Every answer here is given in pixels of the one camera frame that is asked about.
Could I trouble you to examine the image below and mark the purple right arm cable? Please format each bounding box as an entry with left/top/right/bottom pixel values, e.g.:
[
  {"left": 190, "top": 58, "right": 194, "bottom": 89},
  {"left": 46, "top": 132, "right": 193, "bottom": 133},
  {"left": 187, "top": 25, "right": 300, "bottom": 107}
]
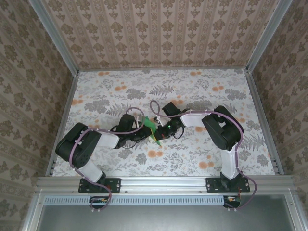
[{"left": 149, "top": 100, "right": 257, "bottom": 211}]

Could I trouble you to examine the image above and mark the floral table cover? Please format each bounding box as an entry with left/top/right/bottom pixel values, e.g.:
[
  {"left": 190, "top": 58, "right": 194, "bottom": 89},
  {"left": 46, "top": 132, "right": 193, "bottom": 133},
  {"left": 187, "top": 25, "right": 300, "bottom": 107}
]
[{"left": 51, "top": 69, "right": 278, "bottom": 178}]

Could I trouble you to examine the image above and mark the green paper sheet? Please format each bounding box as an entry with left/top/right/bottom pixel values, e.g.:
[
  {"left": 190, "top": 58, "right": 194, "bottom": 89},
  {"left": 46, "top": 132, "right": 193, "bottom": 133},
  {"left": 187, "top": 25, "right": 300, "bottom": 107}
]
[{"left": 141, "top": 116, "right": 163, "bottom": 147}]

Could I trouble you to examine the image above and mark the thin aluminium table end rail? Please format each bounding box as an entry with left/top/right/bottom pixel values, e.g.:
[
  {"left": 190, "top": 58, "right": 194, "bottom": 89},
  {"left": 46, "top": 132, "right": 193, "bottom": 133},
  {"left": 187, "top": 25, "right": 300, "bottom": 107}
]
[{"left": 77, "top": 67, "right": 247, "bottom": 72}]

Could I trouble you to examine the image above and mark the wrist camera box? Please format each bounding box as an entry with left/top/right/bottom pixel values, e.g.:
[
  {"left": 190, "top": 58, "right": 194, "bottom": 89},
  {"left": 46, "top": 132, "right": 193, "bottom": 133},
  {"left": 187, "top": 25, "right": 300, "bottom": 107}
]
[
  {"left": 155, "top": 102, "right": 181, "bottom": 126},
  {"left": 119, "top": 114, "right": 142, "bottom": 130}
]

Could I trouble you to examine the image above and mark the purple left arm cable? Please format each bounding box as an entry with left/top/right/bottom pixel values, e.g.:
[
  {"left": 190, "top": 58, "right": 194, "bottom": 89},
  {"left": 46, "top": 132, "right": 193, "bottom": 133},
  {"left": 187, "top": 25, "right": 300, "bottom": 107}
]
[{"left": 68, "top": 107, "right": 146, "bottom": 214}]

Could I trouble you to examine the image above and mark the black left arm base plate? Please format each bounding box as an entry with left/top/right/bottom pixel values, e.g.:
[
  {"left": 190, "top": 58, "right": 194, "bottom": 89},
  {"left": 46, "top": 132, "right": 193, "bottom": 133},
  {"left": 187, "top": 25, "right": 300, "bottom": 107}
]
[{"left": 78, "top": 177, "right": 121, "bottom": 194}]

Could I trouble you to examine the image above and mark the grey metal panel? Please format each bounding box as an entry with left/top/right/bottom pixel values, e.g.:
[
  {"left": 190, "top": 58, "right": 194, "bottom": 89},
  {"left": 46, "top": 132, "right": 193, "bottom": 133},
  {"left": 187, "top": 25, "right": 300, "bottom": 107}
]
[{"left": 36, "top": 204, "right": 297, "bottom": 231}]

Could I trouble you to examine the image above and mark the aluminium panel frame rail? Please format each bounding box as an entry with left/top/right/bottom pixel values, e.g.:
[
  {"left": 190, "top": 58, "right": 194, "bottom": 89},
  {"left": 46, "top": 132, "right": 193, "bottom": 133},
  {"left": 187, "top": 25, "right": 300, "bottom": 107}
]
[
  {"left": 21, "top": 192, "right": 46, "bottom": 231},
  {"left": 285, "top": 193, "right": 304, "bottom": 231}
]

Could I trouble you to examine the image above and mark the black wiring connector box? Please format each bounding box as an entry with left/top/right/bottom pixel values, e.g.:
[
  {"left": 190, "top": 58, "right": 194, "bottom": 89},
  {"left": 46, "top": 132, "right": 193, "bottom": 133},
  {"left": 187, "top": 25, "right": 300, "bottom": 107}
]
[
  {"left": 89, "top": 196, "right": 110, "bottom": 209},
  {"left": 222, "top": 195, "right": 242, "bottom": 209}
]

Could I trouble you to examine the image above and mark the wide aluminium mounting rail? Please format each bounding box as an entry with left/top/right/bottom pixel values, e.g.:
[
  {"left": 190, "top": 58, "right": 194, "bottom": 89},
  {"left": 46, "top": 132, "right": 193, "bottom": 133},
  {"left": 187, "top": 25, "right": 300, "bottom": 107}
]
[{"left": 35, "top": 175, "right": 294, "bottom": 195}]

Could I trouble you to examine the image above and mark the aluminium corner post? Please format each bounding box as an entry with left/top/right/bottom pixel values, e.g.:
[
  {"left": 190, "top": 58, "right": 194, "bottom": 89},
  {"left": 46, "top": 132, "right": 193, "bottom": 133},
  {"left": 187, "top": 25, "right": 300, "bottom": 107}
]
[
  {"left": 245, "top": 0, "right": 294, "bottom": 73},
  {"left": 28, "top": 0, "right": 80, "bottom": 76}
]

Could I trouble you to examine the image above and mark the aluminium table side rail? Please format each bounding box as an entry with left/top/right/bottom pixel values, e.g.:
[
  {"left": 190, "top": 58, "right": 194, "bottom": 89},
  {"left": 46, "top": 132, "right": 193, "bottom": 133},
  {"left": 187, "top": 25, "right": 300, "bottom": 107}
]
[
  {"left": 45, "top": 71, "right": 80, "bottom": 176},
  {"left": 243, "top": 68, "right": 285, "bottom": 176}
]

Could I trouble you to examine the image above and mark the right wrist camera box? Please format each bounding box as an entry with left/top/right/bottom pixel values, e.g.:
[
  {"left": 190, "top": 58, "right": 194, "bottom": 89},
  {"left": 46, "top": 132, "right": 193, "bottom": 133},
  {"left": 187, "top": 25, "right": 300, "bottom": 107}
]
[{"left": 155, "top": 102, "right": 181, "bottom": 126}]

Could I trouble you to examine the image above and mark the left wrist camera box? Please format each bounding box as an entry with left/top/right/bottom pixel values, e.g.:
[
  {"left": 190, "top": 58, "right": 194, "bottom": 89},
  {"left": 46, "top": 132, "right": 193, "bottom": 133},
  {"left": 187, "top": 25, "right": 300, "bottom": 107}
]
[{"left": 119, "top": 114, "right": 142, "bottom": 130}]

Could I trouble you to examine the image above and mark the grey slotted cable duct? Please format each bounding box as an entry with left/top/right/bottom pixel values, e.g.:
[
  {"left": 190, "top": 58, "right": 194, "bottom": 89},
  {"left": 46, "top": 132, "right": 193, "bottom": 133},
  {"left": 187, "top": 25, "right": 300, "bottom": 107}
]
[{"left": 44, "top": 194, "right": 227, "bottom": 205}]

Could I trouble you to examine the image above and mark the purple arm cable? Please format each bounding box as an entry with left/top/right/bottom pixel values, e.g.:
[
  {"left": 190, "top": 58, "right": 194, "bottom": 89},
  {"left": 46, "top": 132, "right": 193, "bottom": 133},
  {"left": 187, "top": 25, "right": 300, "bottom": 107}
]
[
  {"left": 68, "top": 107, "right": 146, "bottom": 214},
  {"left": 149, "top": 100, "right": 257, "bottom": 211}
]

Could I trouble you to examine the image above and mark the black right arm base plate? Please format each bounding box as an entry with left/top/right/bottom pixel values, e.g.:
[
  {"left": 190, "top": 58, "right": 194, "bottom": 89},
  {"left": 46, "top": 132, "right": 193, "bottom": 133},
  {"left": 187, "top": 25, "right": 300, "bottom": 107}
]
[{"left": 206, "top": 177, "right": 251, "bottom": 194}]

